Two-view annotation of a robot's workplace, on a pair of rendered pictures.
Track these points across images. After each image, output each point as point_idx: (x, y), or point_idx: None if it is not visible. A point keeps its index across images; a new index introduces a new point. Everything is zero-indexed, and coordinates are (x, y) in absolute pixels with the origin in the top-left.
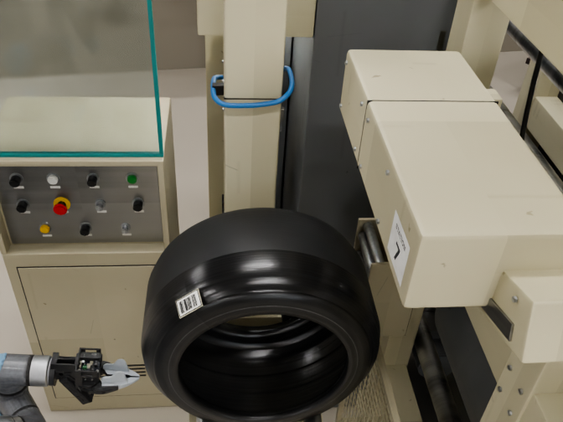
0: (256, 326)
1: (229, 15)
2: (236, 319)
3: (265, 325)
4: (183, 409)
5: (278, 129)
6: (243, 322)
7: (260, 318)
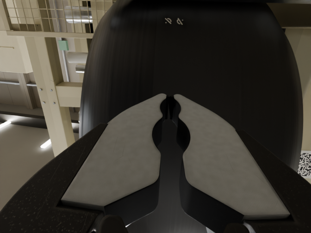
0: (288, 6)
1: None
2: (302, 24)
3: (281, 9)
4: (83, 78)
5: None
6: (298, 15)
7: (280, 25)
